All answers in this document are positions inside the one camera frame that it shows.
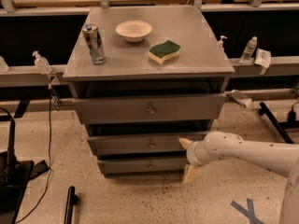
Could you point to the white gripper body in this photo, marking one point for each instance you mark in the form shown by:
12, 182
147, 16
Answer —
191, 154

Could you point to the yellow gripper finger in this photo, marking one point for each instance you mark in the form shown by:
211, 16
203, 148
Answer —
190, 173
185, 142

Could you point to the grey drawer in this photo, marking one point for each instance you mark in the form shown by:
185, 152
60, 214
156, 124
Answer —
140, 143
138, 166
140, 109

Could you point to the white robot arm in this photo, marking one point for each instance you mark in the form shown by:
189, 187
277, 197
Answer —
279, 158

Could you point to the grey top drawer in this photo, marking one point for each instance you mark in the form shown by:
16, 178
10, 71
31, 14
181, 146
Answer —
140, 109

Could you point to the grey bottom drawer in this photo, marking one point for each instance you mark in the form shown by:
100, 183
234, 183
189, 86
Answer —
138, 166

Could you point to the grey drawer cabinet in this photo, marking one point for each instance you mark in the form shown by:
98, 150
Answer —
163, 78

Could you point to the folded grey cloth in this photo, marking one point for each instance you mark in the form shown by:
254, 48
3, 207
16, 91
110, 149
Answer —
240, 98

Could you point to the blue tape cross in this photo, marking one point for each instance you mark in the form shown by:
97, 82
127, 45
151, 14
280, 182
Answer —
248, 212

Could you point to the black stand leg right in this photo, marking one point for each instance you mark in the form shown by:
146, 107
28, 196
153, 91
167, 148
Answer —
291, 123

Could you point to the green yellow sponge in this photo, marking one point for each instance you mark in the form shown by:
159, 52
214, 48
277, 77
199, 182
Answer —
165, 51

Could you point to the right sanitizer pump bottle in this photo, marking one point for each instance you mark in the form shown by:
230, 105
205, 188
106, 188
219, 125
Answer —
221, 41

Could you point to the sanitizer pump bottle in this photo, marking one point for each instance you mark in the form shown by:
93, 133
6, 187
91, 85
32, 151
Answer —
221, 41
41, 63

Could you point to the white wipes packet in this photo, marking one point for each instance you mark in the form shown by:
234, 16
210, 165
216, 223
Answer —
263, 58

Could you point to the clear water bottle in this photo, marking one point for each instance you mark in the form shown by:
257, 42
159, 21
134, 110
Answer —
248, 50

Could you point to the black floor bar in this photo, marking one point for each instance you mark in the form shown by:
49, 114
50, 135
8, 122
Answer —
71, 201

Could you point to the white bowl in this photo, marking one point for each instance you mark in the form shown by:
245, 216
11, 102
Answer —
134, 31

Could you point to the silver drink can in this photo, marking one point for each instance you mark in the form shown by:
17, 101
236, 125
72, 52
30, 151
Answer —
94, 42

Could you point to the left sanitizer pump bottle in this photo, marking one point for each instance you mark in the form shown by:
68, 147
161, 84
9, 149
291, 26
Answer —
41, 63

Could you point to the black stand left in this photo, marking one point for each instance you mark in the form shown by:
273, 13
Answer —
14, 176

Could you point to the clear bottle far left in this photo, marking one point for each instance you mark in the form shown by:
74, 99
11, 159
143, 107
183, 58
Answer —
3, 65

